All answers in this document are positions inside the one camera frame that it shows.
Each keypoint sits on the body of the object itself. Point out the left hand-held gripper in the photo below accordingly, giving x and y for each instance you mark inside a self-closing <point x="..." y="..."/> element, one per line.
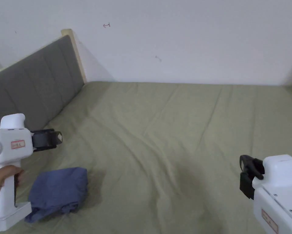
<point x="7" y="136"/>

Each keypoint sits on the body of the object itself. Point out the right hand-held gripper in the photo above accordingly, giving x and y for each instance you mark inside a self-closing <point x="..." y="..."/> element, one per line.
<point x="280" y="192"/>

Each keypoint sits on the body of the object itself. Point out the person's left hand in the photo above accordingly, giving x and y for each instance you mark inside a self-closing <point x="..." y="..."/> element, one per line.
<point x="2" y="178"/>

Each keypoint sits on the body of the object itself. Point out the grey padded headboard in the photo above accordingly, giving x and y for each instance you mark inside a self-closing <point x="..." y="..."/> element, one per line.
<point x="36" y="82"/>

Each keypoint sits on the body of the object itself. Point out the dark blue folded shirt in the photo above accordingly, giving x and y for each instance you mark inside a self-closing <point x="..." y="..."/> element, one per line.
<point x="59" y="191"/>

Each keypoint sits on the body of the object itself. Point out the bed with pale green sheet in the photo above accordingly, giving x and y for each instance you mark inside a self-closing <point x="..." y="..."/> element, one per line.
<point x="165" y="136"/>

